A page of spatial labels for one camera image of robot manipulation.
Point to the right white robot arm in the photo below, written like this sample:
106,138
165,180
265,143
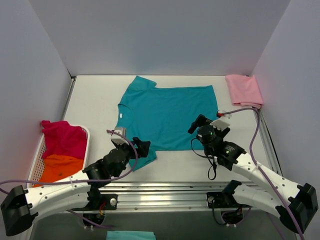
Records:
294,204

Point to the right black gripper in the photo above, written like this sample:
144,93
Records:
198,122

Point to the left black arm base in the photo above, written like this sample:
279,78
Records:
102,200

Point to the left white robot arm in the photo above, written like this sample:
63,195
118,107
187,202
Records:
22,207

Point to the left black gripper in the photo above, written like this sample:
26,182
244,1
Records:
136,146

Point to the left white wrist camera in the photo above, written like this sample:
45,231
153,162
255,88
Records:
119,133

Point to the white perforated basket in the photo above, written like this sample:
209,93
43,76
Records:
38,164

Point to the aluminium mounting rail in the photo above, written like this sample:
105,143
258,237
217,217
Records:
160,197

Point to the teal t-shirt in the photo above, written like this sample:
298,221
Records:
163,116

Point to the folded pink t-shirt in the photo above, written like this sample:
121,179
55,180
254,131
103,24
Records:
244,91

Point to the teal folded cloth bottom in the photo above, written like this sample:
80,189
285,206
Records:
130,235

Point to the crimson red t-shirt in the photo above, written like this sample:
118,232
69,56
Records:
61,138

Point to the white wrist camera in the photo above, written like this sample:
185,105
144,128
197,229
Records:
119,133
222,122

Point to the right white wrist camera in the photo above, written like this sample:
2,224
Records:
222,122

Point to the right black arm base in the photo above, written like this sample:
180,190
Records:
224,199

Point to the orange t-shirt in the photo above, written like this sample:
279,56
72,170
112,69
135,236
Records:
58,167

